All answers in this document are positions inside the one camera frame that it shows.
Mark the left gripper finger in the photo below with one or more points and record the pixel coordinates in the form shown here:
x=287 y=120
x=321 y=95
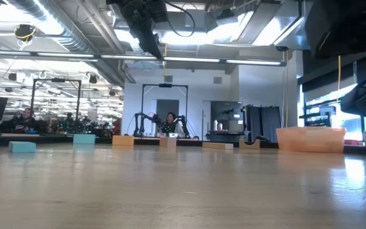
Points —
x=149 y=43

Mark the short wooden block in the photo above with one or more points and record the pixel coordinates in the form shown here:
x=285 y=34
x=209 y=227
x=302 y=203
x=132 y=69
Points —
x=167 y=142

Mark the orange rectangular block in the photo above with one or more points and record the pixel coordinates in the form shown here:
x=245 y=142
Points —
x=123 y=140

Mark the teal rectangular block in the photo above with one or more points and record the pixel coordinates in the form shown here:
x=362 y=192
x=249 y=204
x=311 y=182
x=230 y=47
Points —
x=22 y=146
x=84 y=139

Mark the long wooden plank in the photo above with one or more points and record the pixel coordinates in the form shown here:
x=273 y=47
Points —
x=217 y=145

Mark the wooden arch block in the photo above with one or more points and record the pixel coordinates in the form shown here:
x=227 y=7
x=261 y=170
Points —
x=249 y=144

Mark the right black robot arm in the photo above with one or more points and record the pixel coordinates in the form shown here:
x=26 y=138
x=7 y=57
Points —
x=345 y=25

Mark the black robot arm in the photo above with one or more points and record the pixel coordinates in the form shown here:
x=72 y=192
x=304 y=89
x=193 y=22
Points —
x=184 y=124
x=140 y=122

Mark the long ceiling light bar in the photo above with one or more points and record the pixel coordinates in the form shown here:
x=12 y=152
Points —
x=132 y=57

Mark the black window rack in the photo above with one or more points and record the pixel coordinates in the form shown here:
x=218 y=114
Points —
x=318 y=119

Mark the orange plastic bin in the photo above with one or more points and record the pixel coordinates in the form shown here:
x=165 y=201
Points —
x=310 y=139

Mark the grey door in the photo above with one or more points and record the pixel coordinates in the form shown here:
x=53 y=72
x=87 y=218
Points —
x=167 y=111

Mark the person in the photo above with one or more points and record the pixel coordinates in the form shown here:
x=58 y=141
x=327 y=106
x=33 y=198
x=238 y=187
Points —
x=24 y=122
x=171 y=124

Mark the red object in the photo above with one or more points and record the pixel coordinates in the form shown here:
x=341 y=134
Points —
x=117 y=125

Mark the small white box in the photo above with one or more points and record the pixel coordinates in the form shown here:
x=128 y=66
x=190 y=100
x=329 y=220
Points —
x=173 y=135

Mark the white bottle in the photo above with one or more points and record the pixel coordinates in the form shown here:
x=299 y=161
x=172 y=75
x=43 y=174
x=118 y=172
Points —
x=220 y=126
x=215 y=125

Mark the dark storage shelf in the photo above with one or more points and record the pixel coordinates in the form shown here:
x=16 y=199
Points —
x=226 y=119

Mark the dark grey curtain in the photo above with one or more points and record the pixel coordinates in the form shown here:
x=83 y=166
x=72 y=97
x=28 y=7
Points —
x=262 y=122

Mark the black robot station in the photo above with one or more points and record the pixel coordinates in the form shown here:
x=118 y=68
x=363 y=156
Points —
x=75 y=125

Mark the grey wall vent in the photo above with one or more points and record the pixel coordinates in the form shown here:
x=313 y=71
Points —
x=217 y=80
x=168 y=78

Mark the black gantry frame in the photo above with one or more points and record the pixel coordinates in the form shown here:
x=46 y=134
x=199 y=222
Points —
x=56 y=80
x=165 y=85

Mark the round silver air duct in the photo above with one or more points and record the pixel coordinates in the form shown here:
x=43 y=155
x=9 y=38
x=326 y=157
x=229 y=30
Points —
x=75 y=41

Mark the silver rectangular air duct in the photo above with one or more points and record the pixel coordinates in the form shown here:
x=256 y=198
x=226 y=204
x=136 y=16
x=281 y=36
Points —
x=265 y=28

